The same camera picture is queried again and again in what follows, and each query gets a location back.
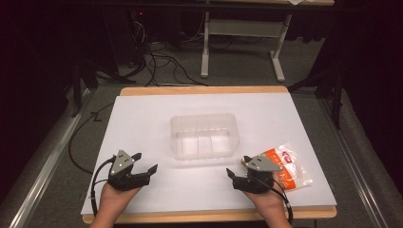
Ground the clear plastic container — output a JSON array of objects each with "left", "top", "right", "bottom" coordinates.
[{"left": 169, "top": 113, "right": 240, "bottom": 162}]

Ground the orange and clear snack packet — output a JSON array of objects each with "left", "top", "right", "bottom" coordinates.
[{"left": 240, "top": 142, "right": 315, "bottom": 193}]

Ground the white metal desk frame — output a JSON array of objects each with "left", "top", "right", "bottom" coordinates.
[{"left": 200, "top": 10, "right": 293, "bottom": 84}]

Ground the white table cover sheet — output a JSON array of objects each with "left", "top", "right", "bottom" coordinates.
[{"left": 80, "top": 92, "right": 337, "bottom": 217}]

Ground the black floor cable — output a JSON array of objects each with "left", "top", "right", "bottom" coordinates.
[{"left": 67, "top": 102, "right": 115, "bottom": 176}]

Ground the person's right hand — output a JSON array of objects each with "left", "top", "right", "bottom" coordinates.
[{"left": 242, "top": 170, "right": 288, "bottom": 221}]

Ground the metal floor rail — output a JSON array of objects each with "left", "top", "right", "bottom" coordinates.
[
  {"left": 317, "top": 96, "right": 393, "bottom": 228},
  {"left": 9, "top": 88, "right": 91, "bottom": 228}
]

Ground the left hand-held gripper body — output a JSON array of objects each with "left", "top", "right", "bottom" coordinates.
[{"left": 106, "top": 149, "right": 152, "bottom": 192}]

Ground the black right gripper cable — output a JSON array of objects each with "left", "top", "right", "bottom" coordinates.
[{"left": 251, "top": 175, "right": 295, "bottom": 225}]

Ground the tangle of black floor cables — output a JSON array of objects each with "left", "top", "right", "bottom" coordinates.
[{"left": 122, "top": 18, "right": 210, "bottom": 87}]

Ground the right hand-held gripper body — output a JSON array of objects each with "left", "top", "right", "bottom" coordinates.
[{"left": 232, "top": 154, "right": 284, "bottom": 195}]

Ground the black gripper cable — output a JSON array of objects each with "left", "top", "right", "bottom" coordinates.
[
  {"left": 90, "top": 155, "right": 117, "bottom": 218},
  {"left": 251, "top": 175, "right": 295, "bottom": 225}
]

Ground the person's left hand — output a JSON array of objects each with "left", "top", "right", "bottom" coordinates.
[{"left": 100, "top": 181, "right": 143, "bottom": 219}]

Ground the black metal stand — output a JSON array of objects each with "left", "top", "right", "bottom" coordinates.
[
  {"left": 69, "top": 58, "right": 100, "bottom": 119},
  {"left": 287, "top": 66, "right": 346, "bottom": 130}
]

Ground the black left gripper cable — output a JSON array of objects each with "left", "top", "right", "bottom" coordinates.
[{"left": 90, "top": 155, "right": 117, "bottom": 218}]

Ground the wooden table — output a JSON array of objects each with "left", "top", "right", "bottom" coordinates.
[{"left": 82, "top": 85, "right": 337, "bottom": 225}]

